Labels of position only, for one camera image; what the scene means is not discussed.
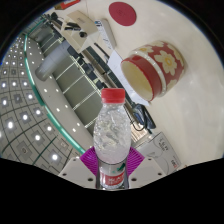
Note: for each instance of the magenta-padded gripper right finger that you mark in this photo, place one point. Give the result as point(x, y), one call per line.
point(136, 160)

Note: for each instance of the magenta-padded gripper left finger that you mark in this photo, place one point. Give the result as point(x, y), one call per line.
point(87, 161)

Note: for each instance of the clear red-capped water bottle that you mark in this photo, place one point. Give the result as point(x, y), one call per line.
point(111, 140)

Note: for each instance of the round ceiling lights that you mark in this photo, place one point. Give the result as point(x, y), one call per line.
point(25, 116)

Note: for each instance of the row of black office chairs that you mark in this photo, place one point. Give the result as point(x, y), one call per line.
point(85, 66)

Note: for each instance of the red floral ceramic mug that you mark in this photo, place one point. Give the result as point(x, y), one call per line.
point(166, 63)

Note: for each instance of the long curved conference desk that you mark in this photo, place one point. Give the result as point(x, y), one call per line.
point(96, 60)

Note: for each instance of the black tool in beige box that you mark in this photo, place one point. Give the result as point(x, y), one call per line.
point(75, 27)

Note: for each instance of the flat round red coaster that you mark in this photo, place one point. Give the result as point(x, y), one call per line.
point(122, 13)

